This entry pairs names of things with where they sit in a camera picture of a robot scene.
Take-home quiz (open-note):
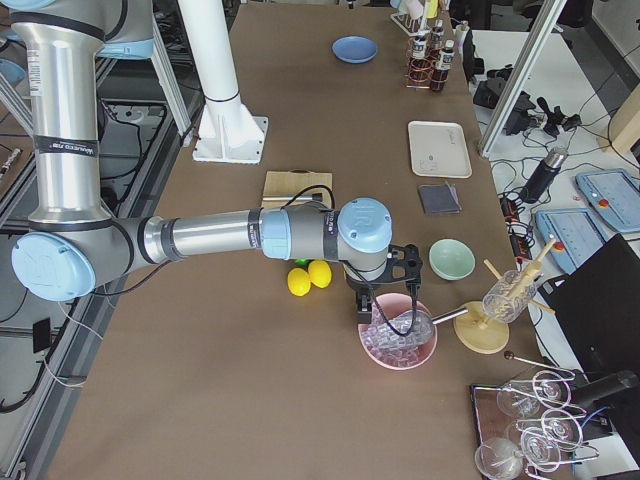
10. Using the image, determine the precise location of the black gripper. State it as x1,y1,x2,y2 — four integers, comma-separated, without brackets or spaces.
342,244,421,323

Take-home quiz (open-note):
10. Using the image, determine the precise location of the blue plate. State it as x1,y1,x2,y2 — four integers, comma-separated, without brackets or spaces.
331,36,378,64

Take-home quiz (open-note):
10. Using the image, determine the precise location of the mint green bowl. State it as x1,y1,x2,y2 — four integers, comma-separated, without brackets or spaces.
429,239,476,281

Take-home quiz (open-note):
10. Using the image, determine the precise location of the metal ice scoop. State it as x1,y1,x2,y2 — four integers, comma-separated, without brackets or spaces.
381,307,468,350

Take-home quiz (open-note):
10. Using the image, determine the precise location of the grey folded cloth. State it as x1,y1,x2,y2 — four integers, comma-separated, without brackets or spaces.
418,182,462,215

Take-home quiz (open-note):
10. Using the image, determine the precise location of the pink bowl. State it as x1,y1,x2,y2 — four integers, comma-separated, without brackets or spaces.
358,293,438,370

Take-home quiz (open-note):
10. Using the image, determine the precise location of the pile of clear ice cubes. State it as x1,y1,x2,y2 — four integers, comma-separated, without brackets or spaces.
359,308,436,370

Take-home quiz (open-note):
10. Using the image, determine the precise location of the yellow lemon far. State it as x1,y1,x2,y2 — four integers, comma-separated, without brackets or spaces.
307,259,333,288

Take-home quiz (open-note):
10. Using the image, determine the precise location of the yellow lemon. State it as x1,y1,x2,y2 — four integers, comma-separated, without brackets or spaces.
307,259,333,288
287,267,311,297

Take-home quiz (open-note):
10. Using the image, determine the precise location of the wooden glass stand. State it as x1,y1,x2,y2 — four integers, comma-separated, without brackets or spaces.
454,238,555,354

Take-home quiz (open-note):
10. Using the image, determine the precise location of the yellow lemon near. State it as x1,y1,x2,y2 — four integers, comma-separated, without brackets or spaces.
287,267,311,297

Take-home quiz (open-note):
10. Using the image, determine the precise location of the clear textured glass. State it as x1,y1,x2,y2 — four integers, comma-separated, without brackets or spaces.
482,270,537,324

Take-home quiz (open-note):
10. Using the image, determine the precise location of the cream serving tray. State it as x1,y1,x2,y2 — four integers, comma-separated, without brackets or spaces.
408,120,472,179

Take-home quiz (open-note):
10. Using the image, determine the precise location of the wooden cutting board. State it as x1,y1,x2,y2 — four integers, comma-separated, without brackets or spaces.
261,170,333,208

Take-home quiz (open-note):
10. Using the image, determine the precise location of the black thermos bottle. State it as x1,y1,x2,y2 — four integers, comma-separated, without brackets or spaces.
519,147,568,204

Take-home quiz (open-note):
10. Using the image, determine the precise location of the blue teach pendant near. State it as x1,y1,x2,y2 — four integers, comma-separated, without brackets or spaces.
535,208,609,274

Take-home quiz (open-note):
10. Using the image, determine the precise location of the blue teach pendant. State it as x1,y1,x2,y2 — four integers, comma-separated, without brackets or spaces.
575,169,639,233
535,208,609,274

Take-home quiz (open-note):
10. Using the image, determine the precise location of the dark sauce bottle one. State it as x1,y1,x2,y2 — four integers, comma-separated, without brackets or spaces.
408,29,430,87

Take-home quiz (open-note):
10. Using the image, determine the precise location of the dark sauce bottle two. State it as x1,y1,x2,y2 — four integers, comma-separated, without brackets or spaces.
430,40,455,92

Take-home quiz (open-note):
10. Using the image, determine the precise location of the black monitor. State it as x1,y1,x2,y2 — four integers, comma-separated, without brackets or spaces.
539,234,639,373

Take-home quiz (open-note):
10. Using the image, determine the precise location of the blue teach pendant far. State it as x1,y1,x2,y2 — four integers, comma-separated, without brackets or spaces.
575,169,639,233

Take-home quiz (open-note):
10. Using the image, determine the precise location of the dark sauce bottle three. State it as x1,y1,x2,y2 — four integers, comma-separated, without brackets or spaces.
429,19,444,58

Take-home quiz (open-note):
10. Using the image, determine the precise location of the copper wire bottle rack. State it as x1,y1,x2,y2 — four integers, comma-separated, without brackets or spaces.
405,30,455,92

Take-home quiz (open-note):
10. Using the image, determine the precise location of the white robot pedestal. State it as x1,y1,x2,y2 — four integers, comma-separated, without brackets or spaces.
179,1,268,165

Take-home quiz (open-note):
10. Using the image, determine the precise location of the white wire cup rack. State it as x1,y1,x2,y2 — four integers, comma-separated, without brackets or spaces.
390,0,441,36

